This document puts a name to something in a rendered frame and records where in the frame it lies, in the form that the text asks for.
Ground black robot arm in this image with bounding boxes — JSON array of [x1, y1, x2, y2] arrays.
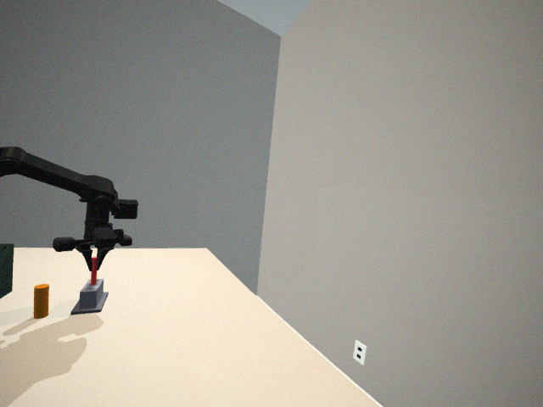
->
[[0, 146, 138, 249]]

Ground red peg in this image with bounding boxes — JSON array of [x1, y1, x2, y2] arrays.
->
[[91, 257, 98, 285]]

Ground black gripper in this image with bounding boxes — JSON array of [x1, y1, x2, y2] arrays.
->
[[53, 218, 132, 271]]

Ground orange cylinder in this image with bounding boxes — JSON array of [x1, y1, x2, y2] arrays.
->
[[33, 284, 49, 319]]

